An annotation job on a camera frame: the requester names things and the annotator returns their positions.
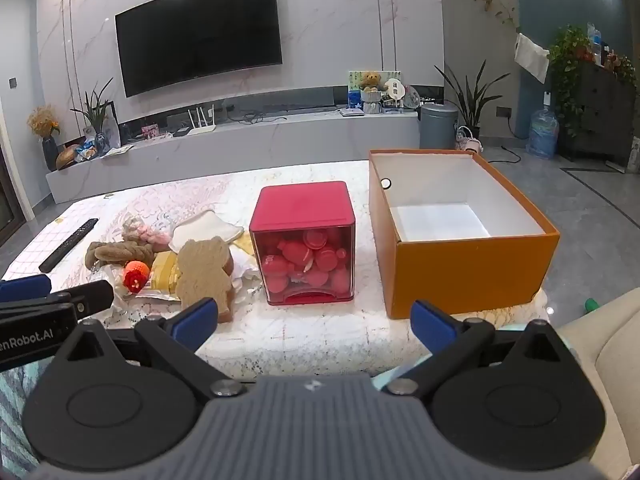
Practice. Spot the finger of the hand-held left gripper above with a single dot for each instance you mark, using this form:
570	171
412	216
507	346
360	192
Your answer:
25	288
92	296

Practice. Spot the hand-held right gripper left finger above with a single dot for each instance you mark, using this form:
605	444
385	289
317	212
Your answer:
192	322

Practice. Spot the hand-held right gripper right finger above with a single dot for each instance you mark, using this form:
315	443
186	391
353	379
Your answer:
430	322

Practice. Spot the brown twisted plush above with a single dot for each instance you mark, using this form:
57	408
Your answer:
115	252

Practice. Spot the orange cardboard box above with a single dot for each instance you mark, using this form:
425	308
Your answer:
475	270

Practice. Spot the pink and white knitted toy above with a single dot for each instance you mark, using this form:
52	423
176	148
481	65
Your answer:
145	232

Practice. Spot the white toast plush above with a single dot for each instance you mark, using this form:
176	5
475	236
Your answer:
205	227

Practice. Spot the yellow soft packet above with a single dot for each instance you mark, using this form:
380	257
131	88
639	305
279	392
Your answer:
162	270

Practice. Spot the orange knitted strawberry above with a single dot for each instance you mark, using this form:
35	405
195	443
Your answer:
136	276

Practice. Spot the brown bear-shaped toast plush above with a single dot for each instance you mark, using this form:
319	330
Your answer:
205	270

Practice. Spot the black remote control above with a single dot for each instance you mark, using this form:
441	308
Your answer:
70	245

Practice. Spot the teal patterned cloth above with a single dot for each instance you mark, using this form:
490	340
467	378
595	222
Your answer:
17	410

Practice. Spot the printed tablecloth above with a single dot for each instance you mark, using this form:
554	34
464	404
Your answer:
325	330

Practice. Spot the dried flowers in dark vase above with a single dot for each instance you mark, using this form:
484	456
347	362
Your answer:
50	152

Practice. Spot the brown round ornament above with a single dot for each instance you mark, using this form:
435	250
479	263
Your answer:
67	156

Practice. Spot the blue snack packet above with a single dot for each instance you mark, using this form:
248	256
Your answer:
86	151

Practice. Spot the paper booklet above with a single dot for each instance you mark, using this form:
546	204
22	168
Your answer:
117	150

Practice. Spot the red cube container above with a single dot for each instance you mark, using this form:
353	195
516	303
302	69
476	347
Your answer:
300	205

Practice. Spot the green slipper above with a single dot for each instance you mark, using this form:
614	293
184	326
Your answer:
591	305

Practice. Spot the pink card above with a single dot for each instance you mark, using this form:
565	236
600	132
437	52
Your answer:
150	132

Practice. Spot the pink space heater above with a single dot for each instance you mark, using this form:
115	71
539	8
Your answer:
472	146

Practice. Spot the grey marble television console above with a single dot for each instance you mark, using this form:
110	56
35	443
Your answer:
250	147

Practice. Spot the green plant in glass vase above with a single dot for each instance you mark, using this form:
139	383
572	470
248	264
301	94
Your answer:
95	110

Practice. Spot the beige sofa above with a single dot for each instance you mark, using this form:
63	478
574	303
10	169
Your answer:
615	360

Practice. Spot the white router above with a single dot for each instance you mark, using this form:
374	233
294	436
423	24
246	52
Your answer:
200	130

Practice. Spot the grey trash bin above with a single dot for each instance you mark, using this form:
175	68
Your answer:
437	127

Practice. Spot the blue water jug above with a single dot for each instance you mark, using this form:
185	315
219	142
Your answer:
542	135

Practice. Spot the tall leafy potted plant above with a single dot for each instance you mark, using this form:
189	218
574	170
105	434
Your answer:
470	105

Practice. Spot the white set-top box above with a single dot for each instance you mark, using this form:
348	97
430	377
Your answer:
352	112

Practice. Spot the round patterned fan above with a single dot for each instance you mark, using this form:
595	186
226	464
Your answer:
411	97

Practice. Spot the teddy bear bouquet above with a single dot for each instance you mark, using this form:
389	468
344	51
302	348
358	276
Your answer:
370	81

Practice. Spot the green landscape picture board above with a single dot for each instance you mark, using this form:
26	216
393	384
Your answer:
355	80

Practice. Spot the dark grey cabinet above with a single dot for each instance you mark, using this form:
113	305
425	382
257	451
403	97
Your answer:
600	110

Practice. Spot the white hanging cloth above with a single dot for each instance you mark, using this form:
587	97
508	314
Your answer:
531	57

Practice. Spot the black flat television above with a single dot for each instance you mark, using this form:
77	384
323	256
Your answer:
200	30

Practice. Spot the trailing ivy plant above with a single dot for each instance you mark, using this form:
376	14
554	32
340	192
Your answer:
567	60

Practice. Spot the group of small bottles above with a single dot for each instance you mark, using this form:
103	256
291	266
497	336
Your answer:
597	45

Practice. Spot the black picture frame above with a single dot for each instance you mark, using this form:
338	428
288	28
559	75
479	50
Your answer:
114	127

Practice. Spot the wall switch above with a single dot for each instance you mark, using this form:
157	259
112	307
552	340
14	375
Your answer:
12	83

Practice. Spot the wall socket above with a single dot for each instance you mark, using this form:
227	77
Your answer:
504	111

